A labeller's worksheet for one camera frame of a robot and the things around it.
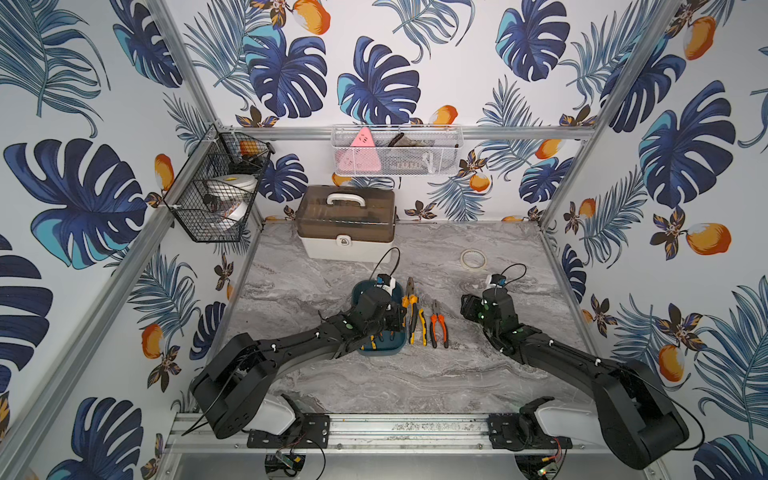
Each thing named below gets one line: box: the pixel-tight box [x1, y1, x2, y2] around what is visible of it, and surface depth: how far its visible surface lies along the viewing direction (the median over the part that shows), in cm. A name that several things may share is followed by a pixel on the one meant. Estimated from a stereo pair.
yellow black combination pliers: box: [409, 307, 427, 347], surface depth 92 cm
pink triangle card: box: [335, 127, 382, 173], surface depth 92 cm
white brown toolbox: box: [296, 184, 396, 263], surface depth 99 cm
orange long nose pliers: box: [430, 299, 449, 349], surface depth 94 cm
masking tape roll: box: [460, 249, 487, 270], surface depth 112 cm
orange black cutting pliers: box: [402, 277, 419, 345], surface depth 85 cm
